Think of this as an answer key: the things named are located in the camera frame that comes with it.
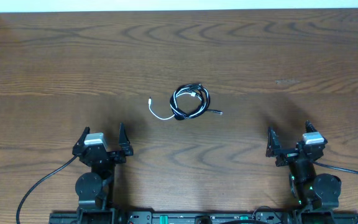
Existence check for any left camera black cable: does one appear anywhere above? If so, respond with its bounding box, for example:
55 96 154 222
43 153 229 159
16 155 79 224

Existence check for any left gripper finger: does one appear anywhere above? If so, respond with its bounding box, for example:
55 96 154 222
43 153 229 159
75 127 90 149
119 123 134 156

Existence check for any white usb cable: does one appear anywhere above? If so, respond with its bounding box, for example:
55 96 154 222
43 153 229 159
148 86 205 121

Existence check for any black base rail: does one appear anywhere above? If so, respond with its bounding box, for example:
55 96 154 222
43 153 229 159
48 209 358 224

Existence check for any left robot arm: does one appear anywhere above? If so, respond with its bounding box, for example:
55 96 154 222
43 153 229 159
72 123 134 223

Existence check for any black usb cable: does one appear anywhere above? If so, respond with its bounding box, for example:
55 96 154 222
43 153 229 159
169 82 224 121

